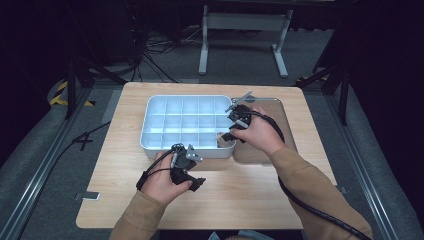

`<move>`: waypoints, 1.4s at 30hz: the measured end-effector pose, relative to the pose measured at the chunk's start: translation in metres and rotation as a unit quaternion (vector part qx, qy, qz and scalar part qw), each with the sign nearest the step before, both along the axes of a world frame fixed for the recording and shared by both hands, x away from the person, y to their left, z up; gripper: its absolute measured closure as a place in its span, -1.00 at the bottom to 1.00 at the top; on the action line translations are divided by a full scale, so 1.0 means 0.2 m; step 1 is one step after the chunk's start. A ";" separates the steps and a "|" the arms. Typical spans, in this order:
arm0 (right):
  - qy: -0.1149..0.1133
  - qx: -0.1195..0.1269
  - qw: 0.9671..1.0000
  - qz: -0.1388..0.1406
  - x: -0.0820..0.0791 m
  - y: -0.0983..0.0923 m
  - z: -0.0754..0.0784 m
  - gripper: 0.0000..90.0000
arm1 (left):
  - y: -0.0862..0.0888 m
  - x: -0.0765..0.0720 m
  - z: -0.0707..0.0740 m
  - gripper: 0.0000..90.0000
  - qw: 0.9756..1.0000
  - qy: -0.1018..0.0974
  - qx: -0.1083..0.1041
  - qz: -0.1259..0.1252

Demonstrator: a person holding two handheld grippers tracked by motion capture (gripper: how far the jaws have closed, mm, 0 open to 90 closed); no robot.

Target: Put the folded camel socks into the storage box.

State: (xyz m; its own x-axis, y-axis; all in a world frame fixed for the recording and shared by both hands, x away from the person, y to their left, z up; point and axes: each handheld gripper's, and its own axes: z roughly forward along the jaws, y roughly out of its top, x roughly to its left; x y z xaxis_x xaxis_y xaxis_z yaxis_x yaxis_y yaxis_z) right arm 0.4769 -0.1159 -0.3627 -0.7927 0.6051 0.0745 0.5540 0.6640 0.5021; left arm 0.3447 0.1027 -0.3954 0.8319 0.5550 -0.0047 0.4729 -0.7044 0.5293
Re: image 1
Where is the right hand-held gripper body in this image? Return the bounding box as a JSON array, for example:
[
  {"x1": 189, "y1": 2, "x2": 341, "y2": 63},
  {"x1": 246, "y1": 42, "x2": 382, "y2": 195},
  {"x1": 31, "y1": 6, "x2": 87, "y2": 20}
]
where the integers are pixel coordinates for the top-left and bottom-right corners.
[{"x1": 224, "y1": 89, "x2": 254, "y2": 132}]

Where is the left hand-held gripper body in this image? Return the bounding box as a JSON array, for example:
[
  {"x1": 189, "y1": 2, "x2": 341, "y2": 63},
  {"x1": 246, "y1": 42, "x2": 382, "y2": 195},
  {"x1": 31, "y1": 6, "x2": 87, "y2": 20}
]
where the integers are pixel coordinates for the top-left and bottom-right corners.
[{"x1": 169, "y1": 142, "x2": 205, "y2": 187}]

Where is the white compartment organizer box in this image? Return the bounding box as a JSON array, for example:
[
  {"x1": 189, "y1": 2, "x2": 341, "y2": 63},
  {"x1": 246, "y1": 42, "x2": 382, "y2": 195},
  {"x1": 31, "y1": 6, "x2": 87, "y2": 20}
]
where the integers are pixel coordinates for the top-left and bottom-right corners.
[{"x1": 139, "y1": 94, "x2": 238, "y2": 160}]

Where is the person's right hand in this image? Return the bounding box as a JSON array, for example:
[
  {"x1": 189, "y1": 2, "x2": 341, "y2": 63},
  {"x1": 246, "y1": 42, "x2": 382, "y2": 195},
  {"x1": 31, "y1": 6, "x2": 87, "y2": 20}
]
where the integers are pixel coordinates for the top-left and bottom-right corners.
[{"x1": 230, "y1": 105, "x2": 288, "y2": 157}]

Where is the person's left hand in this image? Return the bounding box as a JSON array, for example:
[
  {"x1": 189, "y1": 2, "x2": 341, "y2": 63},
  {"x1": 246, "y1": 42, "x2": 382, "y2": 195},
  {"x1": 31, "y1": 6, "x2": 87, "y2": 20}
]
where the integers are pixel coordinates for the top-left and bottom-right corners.
[{"x1": 140, "y1": 151, "x2": 195, "y2": 206}]

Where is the brown translucent flat lid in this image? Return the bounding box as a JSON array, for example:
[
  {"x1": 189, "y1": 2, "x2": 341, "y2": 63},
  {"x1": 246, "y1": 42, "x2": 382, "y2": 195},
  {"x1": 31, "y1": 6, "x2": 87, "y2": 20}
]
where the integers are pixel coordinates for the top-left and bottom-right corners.
[{"x1": 231, "y1": 95, "x2": 298, "y2": 165}]

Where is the grey floor tape strip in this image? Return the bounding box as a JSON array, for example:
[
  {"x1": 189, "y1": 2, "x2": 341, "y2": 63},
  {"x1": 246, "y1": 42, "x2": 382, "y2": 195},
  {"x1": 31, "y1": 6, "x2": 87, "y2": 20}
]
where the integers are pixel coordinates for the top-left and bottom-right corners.
[{"x1": 101, "y1": 88, "x2": 123, "y2": 125}]

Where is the small grey tape piece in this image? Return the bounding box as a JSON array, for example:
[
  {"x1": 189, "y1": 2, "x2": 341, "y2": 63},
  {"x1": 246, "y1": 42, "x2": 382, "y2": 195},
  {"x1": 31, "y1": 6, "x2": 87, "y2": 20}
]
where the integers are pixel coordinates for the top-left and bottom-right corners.
[{"x1": 74, "y1": 191, "x2": 101, "y2": 202}]

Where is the black metal stand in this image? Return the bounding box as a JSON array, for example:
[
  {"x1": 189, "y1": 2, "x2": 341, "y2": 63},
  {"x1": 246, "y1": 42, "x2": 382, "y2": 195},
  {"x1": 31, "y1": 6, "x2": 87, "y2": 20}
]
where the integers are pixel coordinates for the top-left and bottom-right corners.
[
  {"x1": 294, "y1": 62, "x2": 352, "y2": 127},
  {"x1": 64, "y1": 55, "x2": 128, "y2": 120}
]

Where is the yellow black hazard tape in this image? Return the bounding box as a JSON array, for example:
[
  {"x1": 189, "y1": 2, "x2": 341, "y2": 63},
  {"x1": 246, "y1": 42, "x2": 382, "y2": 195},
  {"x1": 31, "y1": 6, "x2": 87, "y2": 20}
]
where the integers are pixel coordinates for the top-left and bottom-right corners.
[{"x1": 48, "y1": 81, "x2": 97, "y2": 108}]

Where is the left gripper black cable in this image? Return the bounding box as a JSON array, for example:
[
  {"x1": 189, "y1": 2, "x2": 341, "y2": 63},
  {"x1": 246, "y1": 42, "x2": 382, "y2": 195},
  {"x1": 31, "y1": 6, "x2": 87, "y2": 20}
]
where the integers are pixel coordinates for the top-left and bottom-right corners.
[{"x1": 135, "y1": 142, "x2": 178, "y2": 192}]

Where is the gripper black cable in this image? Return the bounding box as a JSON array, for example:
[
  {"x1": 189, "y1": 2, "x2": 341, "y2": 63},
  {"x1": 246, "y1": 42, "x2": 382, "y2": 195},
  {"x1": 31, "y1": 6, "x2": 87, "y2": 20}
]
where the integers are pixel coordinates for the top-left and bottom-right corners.
[
  {"x1": 245, "y1": 110, "x2": 372, "y2": 240},
  {"x1": 135, "y1": 142, "x2": 178, "y2": 192}
]

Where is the white metal desk frame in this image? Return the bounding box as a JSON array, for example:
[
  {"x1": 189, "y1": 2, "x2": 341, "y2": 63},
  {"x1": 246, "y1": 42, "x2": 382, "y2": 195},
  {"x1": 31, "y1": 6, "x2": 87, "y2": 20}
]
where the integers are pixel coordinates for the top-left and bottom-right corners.
[{"x1": 198, "y1": 4, "x2": 295, "y2": 79}]

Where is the tangle of black floor cables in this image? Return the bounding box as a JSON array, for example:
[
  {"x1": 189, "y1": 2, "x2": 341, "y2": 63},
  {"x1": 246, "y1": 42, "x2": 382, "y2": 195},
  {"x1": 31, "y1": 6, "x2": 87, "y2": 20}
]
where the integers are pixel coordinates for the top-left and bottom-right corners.
[{"x1": 131, "y1": 28, "x2": 203, "y2": 83}]

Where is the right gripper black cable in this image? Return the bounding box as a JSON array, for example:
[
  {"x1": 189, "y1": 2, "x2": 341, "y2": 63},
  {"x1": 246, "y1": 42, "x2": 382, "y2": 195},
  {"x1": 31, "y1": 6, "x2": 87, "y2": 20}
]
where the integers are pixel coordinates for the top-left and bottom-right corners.
[{"x1": 245, "y1": 110, "x2": 372, "y2": 240}]

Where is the black floor cable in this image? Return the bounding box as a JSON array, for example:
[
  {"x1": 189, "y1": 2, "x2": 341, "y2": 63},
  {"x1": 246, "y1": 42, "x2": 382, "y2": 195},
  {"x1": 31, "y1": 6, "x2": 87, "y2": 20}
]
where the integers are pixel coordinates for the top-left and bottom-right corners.
[{"x1": 18, "y1": 121, "x2": 112, "y2": 240}]

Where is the aluminium floor rail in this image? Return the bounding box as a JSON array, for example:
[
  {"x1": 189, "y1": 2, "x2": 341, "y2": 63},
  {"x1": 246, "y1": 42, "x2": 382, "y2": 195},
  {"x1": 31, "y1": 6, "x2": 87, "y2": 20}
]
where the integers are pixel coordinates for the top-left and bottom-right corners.
[
  {"x1": 324, "y1": 94, "x2": 398, "y2": 240},
  {"x1": 0, "y1": 87, "x2": 95, "y2": 240}
]

